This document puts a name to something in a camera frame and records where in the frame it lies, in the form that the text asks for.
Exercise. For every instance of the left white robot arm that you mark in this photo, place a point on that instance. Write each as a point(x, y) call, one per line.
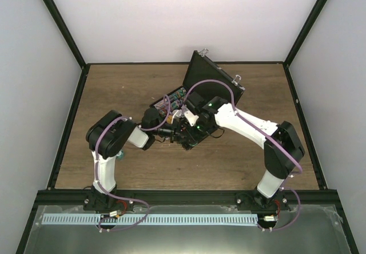
point(106, 139)

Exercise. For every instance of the upper chip row in case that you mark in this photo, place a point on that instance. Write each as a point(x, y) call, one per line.
point(177, 94)

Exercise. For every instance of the left black frame post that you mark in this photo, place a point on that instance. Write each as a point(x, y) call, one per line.
point(62, 27)

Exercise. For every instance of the chip row in case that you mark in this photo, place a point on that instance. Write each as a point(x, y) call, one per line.
point(164, 106)
point(177, 94)

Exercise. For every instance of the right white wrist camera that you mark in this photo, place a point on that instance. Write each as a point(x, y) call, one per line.
point(190, 117)

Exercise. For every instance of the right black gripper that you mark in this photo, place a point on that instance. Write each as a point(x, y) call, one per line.
point(198, 136)

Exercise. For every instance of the light blue slotted cable duct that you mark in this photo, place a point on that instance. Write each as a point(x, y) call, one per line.
point(153, 219)

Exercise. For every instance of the black frame post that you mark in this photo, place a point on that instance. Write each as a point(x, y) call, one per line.
point(62, 27)
point(306, 28)

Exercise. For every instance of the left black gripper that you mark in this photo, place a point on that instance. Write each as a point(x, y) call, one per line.
point(177, 131)

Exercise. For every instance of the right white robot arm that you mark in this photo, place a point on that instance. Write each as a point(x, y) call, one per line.
point(282, 147)

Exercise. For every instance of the black poker set case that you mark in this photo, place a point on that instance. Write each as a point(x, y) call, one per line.
point(204, 82)

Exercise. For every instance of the right black frame post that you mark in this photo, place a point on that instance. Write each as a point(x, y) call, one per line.
point(306, 28)

